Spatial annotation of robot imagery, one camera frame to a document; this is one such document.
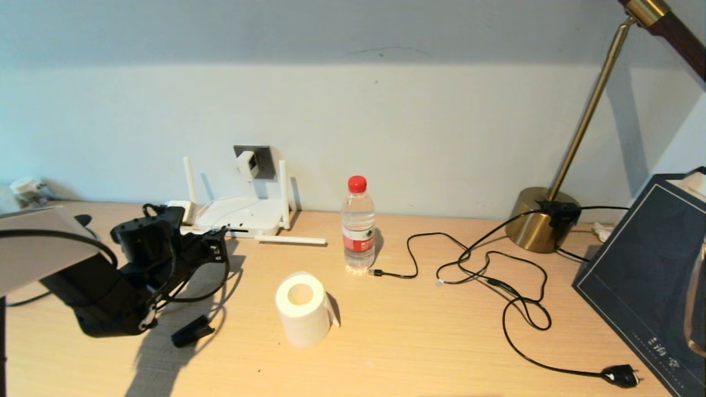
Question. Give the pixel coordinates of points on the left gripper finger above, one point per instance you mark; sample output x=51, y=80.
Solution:
x=216, y=234
x=219, y=252

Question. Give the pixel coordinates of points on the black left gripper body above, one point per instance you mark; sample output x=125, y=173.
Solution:
x=151, y=242

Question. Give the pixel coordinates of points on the white power adapter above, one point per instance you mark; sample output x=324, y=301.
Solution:
x=247, y=164

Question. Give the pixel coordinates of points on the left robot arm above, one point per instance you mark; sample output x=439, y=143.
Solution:
x=55, y=264

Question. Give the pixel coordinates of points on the white router with antennas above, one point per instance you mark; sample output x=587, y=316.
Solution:
x=259, y=214

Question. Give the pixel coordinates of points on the black plastic clip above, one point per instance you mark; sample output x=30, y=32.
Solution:
x=192, y=332

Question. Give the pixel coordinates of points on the white toilet paper roll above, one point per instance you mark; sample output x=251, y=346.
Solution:
x=303, y=325

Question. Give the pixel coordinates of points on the water bottle red cap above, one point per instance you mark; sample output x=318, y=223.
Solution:
x=358, y=242

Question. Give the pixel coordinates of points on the brass desk lamp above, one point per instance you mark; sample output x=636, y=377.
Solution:
x=532, y=225

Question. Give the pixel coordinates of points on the black adapter on lamp base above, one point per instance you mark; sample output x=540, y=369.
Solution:
x=561, y=212

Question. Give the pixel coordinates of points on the small white connector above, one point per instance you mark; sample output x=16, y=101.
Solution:
x=604, y=231

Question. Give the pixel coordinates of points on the dark blue gift bag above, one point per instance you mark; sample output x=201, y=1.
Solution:
x=634, y=275

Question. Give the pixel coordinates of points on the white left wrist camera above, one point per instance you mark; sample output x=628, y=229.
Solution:
x=185, y=211

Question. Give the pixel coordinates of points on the grey wall socket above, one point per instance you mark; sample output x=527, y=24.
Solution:
x=267, y=164

